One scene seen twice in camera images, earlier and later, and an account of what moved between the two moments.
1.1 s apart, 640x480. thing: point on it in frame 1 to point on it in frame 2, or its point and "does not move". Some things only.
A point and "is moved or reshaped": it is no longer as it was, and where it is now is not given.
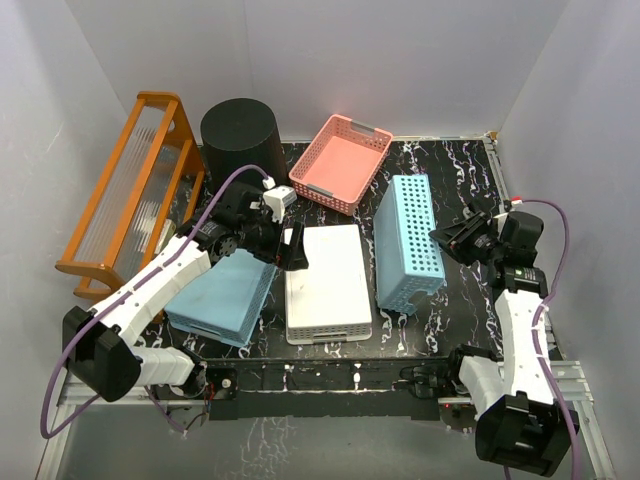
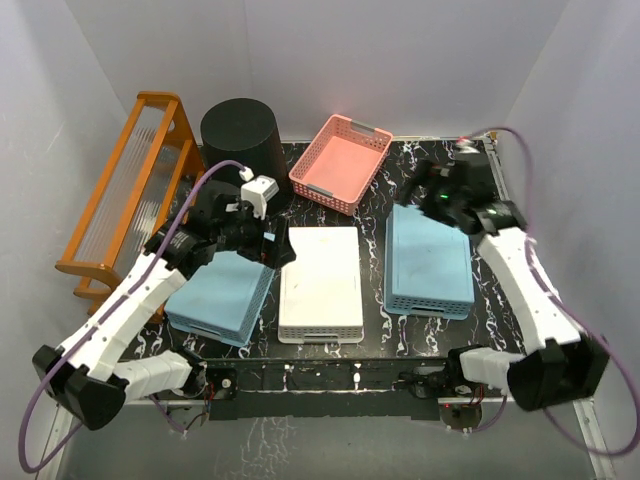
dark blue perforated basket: (407, 257) is moved or reshaped
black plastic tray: (394, 386) does not move
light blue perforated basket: (223, 300) does not move
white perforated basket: (328, 302) does not move
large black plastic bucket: (237, 133) does not move
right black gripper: (455, 241) to (431, 176)
